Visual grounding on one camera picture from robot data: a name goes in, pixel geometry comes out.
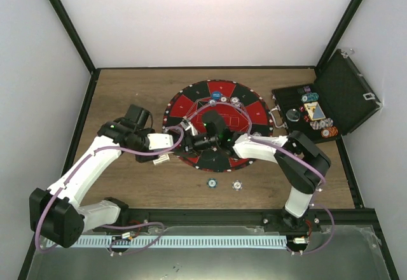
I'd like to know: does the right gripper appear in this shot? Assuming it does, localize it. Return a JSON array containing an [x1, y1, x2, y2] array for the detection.
[[172, 132, 219, 159]]

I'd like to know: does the white chip stack mat top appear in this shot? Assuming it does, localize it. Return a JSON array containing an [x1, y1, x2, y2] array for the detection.
[[230, 97, 240, 108]]

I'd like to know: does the blue small blind button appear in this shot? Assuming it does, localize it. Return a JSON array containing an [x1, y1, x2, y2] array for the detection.
[[211, 91, 223, 101]]

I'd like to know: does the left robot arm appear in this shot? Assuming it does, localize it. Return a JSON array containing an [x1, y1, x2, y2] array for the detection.
[[29, 104, 184, 253]]

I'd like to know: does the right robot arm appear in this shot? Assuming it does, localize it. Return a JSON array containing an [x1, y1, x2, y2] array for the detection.
[[181, 111, 331, 231]]

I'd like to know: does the white card box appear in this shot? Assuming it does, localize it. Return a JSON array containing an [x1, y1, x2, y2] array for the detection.
[[153, 154, 170, 165]]

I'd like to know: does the round red black poker mat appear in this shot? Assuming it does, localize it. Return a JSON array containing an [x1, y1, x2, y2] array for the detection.
[[162, 79, 275, 173]]

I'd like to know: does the teal chip on table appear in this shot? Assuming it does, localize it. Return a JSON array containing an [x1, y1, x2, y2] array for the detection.
[[207, 179, 217, 188]]

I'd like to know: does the blue white poker chip stack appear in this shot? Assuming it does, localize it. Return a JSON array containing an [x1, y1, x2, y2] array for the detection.
[[232, 180, 243, 191]]

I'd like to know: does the round dealer button in case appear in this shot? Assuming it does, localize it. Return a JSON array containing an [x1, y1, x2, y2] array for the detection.
[[286, 109, 301, 122]]

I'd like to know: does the card deck in case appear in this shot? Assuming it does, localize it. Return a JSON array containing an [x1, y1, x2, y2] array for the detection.
[[304, 102, 326, 121]]

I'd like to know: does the teal chip stack in case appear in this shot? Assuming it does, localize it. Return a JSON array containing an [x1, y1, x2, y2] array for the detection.
[[301, 92, 319, 103]]

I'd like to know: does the orange chip stack in case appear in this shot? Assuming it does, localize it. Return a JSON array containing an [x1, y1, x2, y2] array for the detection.
[[321, 126, 338, 138]]

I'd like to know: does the purple white chip stack in case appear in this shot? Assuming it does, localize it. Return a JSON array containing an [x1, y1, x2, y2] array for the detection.
[[310, 118, 333, 130]]

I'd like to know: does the black poker case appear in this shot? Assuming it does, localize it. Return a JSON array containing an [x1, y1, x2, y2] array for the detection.
[[272, 49, 382, 143]]

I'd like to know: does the light blue slotted cable duct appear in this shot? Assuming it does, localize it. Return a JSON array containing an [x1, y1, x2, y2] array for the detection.
[[72, 235, 287, 250]]

